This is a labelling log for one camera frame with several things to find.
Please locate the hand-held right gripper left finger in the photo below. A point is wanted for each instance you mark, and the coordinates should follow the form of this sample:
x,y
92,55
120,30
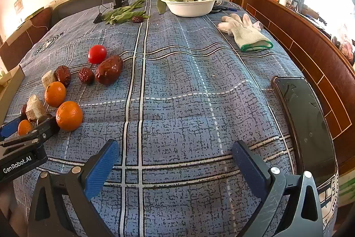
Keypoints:
x,y
101,170

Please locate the red tomato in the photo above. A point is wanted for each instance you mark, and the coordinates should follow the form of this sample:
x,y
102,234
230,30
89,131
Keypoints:
x,y
97,54

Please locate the white glove green cuff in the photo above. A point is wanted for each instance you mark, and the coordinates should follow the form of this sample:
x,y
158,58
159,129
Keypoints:
x,y
249,37

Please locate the wall switch plate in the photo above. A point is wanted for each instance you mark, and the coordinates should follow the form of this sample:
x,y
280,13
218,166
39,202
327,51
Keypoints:
x,y
18,6

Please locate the blue plaid cloth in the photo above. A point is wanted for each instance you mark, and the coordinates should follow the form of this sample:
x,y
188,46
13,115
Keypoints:
x,y
180,87

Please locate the blue pen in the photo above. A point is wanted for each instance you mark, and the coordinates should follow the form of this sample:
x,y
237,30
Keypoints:
x,y
228,8

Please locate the dark red date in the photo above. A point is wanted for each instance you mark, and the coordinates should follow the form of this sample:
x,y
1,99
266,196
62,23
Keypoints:
x,y
63,75

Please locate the white knit glove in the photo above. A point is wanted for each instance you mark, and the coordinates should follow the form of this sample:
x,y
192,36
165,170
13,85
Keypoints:
x,y
226,26

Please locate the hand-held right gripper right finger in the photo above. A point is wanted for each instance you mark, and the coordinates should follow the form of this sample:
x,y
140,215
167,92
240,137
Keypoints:
x,y
249,167

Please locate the cardboard box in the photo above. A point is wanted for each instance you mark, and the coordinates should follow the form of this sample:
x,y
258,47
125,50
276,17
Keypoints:
x,y
9,95

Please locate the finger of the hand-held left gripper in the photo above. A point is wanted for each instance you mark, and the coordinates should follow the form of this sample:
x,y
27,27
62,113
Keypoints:
x,y
48,126
8,128

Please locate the small black flat item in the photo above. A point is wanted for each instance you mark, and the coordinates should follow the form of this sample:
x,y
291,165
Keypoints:
x,y
98,19

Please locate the small wrinkled red date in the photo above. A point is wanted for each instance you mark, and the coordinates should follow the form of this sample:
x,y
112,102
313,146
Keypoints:
x,y
23,109
137,19
86,75

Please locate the small orange mandarin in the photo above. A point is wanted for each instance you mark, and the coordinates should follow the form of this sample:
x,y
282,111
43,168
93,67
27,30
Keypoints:
x,y
25,127

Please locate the wooden headboard shelf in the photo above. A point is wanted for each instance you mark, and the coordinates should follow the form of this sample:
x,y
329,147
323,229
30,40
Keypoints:
x,y
305,40

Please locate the white bowl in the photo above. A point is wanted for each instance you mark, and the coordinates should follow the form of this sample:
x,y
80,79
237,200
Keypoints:
x,y
191,9

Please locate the green vegetable leaves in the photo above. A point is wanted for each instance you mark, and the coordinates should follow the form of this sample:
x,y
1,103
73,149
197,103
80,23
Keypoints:
x,y
122,15

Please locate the black smartphone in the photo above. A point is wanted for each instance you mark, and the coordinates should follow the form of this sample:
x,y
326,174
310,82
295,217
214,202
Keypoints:
x,y
305,120

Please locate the large orange mandarin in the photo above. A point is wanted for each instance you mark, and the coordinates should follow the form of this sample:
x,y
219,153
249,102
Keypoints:
x,y
69,116

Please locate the black sofa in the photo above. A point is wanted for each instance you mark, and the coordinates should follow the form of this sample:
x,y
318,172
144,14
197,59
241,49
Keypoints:
x,y
83,1

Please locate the large red date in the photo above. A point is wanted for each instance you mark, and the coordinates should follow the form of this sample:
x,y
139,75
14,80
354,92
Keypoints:
x,y
109,70

